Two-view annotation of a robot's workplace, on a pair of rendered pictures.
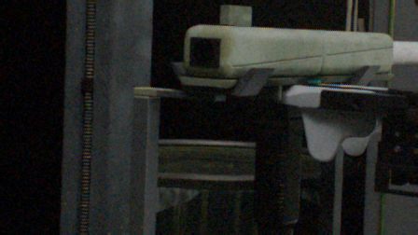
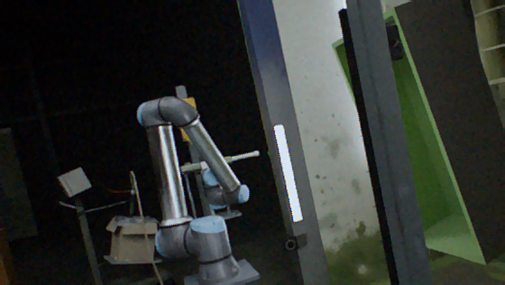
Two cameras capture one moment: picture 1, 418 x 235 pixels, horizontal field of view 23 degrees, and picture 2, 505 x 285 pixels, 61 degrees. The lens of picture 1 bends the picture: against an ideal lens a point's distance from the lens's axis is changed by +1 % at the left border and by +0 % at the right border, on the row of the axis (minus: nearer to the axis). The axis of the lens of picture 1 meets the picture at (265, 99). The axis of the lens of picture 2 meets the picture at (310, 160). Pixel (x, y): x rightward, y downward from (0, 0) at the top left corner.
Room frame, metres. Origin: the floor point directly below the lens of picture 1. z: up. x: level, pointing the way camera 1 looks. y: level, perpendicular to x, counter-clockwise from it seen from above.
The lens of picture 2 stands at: (-0.69, -2.19, 1.23)
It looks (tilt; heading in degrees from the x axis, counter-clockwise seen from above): 5 degrees down; 40
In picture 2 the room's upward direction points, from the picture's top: 12 degrees counter-clockwise
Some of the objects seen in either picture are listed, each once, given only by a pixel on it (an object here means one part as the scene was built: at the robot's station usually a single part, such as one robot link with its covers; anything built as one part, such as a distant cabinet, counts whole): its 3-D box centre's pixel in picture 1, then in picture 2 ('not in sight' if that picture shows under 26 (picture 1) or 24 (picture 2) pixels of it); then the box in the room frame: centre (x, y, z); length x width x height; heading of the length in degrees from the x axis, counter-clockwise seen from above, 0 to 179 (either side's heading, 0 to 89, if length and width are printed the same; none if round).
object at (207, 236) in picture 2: not in sight; (208, 236); (0.43, -0.56, 0.83); 0.17 x 0.15 x 0.18; 107
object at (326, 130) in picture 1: (322, 125); not in sight; (0.83, -0.05, 1.07); 0.09 x 0.03 x 0.06; 69
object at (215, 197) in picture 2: not in sight; (217, 197); (0.72, -0.31, 0.95); 0.12 x 0.09 x 0.12; 107
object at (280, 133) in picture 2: not in sight; (288, 173); (1.28, -0.32, 0.96); 0.06 x 0.02 x 0.63; 150
